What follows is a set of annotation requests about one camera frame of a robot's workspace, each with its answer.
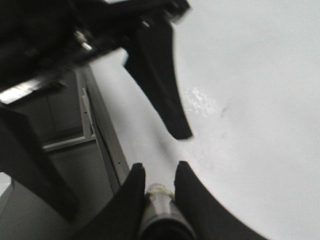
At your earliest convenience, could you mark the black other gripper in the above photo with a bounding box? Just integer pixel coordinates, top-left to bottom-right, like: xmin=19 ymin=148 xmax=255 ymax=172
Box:
xmin=0 ymin=0 xmax=190 ymax=87

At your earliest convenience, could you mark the white black whiteboard marker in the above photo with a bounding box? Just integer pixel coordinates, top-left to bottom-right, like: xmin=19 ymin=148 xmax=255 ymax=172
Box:
xmin=137 ymin=183 xmax=197 ymax=240

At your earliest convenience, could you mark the white whiteboard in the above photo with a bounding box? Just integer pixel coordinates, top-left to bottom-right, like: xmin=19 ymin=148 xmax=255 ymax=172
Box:
xmin=90 ymin=0 xmax=320 ymax=240

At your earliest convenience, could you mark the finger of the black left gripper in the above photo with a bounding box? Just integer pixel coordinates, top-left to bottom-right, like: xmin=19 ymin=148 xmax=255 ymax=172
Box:
xmin=0 ymin=107 xmax=78 ymax=222
xmin=124 ymin=20 xmax=193 ymax=140

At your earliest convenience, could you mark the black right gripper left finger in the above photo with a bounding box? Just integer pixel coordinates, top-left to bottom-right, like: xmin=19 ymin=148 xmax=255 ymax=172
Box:
xmin=68 ymin=163 xmax=146 ymax=240

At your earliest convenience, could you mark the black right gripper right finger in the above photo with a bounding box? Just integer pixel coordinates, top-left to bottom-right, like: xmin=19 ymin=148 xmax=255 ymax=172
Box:
xmin=174 ymin=161 xmax=265 ymax=240

